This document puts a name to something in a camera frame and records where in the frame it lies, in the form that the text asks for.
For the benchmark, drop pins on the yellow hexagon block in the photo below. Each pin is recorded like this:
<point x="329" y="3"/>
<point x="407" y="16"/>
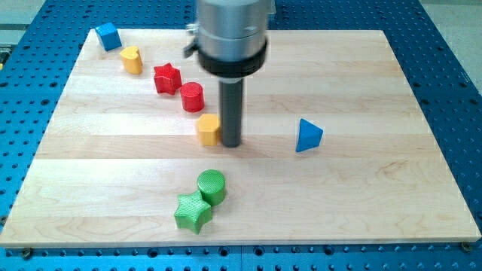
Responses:
<point x="208" y="126"/>

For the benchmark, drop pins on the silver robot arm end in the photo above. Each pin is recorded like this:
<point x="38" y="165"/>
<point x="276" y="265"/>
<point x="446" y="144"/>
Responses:
<point x="230" y="37"/>

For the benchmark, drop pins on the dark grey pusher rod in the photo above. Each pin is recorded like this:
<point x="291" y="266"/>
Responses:
<point x="231" y="110"/>

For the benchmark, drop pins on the green cylinder block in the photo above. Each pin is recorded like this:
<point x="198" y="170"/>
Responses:
<point x="211" y="183"/>

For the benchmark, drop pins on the red cylinder block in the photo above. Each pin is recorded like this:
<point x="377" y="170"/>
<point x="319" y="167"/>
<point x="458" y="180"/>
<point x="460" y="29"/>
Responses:
<point x="192" y="97"/>

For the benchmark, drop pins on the blue triangle block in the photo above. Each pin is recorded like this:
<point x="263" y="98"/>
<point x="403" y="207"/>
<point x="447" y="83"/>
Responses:
<point x="309" y="136"/>

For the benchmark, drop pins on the green star block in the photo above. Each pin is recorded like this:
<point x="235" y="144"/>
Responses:
<point x="193" y="212"/>

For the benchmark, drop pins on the red star block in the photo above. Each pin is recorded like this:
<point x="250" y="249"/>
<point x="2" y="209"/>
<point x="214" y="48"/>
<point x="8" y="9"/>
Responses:
<point x="167" y="79"/>

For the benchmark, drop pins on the light wooden board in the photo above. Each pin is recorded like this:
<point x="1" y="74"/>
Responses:
<point x="116" y="154"/>

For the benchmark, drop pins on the yellow heart block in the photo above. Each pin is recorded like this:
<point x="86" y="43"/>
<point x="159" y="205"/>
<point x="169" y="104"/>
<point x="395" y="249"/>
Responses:
<point x="131" y="59"/>

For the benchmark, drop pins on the blue cube block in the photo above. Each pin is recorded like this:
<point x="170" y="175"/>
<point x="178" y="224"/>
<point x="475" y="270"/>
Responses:
<point x="108" y="36"/>

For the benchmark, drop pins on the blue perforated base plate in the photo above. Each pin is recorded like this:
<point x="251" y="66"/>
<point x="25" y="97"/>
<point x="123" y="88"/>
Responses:
<point x="437" y="43"/>

